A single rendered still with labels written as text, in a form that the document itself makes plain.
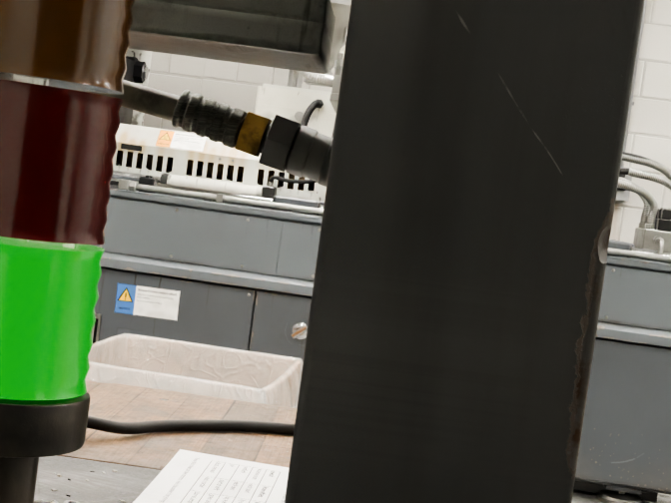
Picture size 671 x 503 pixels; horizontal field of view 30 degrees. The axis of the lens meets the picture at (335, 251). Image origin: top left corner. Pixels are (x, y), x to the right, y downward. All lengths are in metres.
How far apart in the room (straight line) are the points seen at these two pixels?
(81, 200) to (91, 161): 0.01
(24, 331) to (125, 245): 4.87
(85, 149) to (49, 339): 0.04
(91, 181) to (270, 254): 4.75
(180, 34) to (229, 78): 6.53
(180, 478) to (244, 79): 6.22
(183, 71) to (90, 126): 6.87
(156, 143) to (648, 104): 2.88
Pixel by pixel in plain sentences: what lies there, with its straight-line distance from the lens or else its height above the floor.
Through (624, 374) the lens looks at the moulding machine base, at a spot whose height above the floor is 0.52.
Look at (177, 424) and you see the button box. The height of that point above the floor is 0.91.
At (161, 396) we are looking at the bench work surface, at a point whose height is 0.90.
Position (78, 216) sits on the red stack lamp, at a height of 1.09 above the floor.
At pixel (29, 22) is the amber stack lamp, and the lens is 0.28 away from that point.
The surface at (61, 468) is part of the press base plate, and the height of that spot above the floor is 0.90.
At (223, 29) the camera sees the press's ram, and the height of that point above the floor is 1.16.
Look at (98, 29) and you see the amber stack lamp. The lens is 0.28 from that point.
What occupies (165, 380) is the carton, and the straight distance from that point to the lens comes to 2.79.
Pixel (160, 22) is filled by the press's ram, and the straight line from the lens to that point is 0.51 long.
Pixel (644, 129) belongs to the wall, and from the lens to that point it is 7.04.
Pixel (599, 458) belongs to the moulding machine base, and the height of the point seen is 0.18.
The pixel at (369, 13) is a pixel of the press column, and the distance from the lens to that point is 0.48.
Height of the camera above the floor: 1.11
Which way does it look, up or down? 3 degrees down
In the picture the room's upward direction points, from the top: 8 degrees clockwise
